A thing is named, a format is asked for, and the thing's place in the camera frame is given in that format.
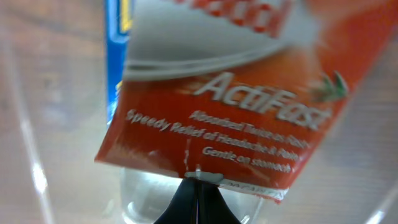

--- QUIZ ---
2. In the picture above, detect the blue KoolFever box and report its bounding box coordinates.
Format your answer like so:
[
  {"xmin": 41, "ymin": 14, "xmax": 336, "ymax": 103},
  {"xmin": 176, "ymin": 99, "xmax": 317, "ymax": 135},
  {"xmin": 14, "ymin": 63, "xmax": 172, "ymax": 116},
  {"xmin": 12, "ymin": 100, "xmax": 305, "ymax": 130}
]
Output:
[{"xmin": 104, "ymin": 0, "xmax": 135, "ymax": 124}]

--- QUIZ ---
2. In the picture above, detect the red Panadol ActiFast box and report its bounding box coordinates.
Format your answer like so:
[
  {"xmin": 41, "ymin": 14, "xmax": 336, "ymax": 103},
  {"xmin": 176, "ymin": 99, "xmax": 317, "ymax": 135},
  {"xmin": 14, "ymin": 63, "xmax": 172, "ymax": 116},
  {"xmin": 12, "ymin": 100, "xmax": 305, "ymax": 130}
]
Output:
[{"xmin": 95, "ymin": 0, "xmax": 397, "ymax": 202}]

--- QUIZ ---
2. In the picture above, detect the clear plastic container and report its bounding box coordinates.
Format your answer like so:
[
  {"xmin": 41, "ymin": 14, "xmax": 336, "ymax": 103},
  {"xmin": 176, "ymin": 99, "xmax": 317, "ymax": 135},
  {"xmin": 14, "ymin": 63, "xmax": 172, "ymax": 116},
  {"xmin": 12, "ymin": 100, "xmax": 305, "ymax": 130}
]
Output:
[{"xmin": 0, "ymin": 0, "xmax": 398, "ymax": 224}]

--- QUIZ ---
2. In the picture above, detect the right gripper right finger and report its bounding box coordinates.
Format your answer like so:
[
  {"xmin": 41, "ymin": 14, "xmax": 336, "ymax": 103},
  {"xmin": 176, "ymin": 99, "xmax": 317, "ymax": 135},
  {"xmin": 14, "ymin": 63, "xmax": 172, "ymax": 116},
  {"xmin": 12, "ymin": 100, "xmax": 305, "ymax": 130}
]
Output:
[{"xmin": 197, "ymin": 181, "xmax": 240, "ymax": 224}]

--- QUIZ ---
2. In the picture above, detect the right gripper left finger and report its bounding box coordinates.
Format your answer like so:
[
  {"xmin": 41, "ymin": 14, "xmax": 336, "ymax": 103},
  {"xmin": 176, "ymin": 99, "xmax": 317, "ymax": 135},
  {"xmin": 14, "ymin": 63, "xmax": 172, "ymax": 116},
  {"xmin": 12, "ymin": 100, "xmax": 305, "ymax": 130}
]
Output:
[{"xmin": 154, "ymin": 179, "xmax": 198, "ymax": 224}]

